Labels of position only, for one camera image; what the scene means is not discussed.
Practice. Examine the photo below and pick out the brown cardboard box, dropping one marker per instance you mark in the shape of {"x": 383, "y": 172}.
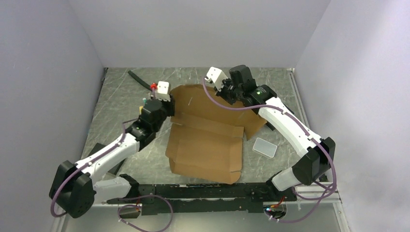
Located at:
{"x": 206, "y": 139}

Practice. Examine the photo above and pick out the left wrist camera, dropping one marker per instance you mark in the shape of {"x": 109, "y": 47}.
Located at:
{"x": 161, "y": 91}

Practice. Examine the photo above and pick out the clear plastic lid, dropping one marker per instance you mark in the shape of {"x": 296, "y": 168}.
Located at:
{"x": 264, "y": 148}

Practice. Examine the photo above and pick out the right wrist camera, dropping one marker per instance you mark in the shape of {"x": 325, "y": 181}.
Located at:
{"x": 216, "y": 77}

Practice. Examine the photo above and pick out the aluminium frame rail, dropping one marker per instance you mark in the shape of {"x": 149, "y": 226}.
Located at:
{"x": 74, "y": 200}

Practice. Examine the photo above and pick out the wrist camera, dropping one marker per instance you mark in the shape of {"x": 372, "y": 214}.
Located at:
{"x": 161, "y": 91}
{"x": 216, "y": 77}

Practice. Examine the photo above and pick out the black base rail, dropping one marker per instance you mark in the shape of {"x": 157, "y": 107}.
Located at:
{"x": 195, "y": 198}

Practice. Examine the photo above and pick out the right black foam pad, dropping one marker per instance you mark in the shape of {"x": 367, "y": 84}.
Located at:
{"x": 279, "y": 120}

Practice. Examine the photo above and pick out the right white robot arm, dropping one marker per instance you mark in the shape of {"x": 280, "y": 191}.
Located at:
{"x": 315, "y": 153}

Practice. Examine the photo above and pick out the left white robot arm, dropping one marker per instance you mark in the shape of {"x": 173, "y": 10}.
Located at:
{"x": 133, "y": 139}

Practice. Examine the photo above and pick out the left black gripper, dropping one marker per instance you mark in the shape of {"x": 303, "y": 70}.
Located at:
{"x": 170, "y": 104}

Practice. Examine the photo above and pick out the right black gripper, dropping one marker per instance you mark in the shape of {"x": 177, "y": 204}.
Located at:
{"x": 222, "y": 94}

